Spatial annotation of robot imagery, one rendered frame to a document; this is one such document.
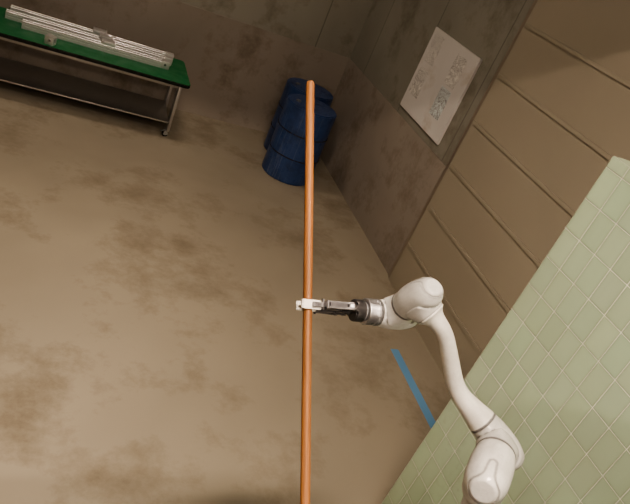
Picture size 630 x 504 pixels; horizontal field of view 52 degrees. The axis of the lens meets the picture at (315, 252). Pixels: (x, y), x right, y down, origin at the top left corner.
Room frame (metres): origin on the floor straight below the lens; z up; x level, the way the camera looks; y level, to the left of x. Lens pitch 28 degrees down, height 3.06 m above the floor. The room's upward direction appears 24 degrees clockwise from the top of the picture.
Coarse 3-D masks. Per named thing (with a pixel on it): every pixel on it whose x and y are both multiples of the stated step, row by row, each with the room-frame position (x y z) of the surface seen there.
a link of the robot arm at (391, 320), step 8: (392, 296) 1.88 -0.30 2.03; (384, 304) 1.87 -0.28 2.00; (392, 304) 1.85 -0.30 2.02; (384, 312) 1.85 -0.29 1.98; (392, 312) 1.84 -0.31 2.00; (384, 320) 1.84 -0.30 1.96; (392, 320) 1.84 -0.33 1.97; (400, 320) 1.84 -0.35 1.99; (408, 320) 1.84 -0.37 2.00; (384, 328) 1.86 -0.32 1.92; (392, 328) 1.86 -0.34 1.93; (400, 328) 1.88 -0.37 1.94; (408, 328) 1.90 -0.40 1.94
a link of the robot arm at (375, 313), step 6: (366, 300) 1.86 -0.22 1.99; (372, 300) 1.86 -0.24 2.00; (378, 300) 1.88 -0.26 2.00; (372, 306) 1.83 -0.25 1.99; (378, 306) 1.85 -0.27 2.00; (372, 312) 1.82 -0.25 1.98; (378, 312) 1.83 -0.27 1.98; (366, 318) 1.82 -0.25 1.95; (372, 318) 1.82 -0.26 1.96; (378, 318) 1.83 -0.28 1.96; (366, 324) 1.84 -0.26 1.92; (372, 324) 1.83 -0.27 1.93; (378, 324) 1.84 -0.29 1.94
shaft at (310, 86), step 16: (304, 192) 1.98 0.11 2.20; (304, 208) 1.94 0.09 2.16; (304, 224) 1.91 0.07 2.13; (304, 240) 1.87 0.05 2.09; (304, 256) 1.83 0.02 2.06; (304, 272) 1.80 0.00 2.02; (304, 288) 1.76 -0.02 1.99; (304, 320) 1.70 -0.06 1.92; (304, 336) 1.66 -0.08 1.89; (304, 352) 1.63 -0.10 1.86; (304, 368) 1.60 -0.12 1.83; (304, 384) 1.57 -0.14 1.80; (304, 400) 1.54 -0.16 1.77; (304, 416) 1.51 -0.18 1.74; (304, 432) 1.48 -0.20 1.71; (304, 448) 1.45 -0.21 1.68; (304, 464) 1.42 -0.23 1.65; (304, 480) 1.39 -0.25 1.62; (304, 496) 1.36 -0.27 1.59
